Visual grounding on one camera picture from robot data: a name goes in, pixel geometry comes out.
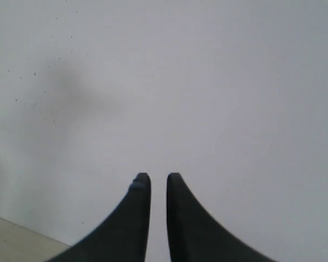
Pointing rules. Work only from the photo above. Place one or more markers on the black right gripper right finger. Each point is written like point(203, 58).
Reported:
point(194, 235)

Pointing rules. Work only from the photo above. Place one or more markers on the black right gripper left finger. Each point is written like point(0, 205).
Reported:
point(123, 235)

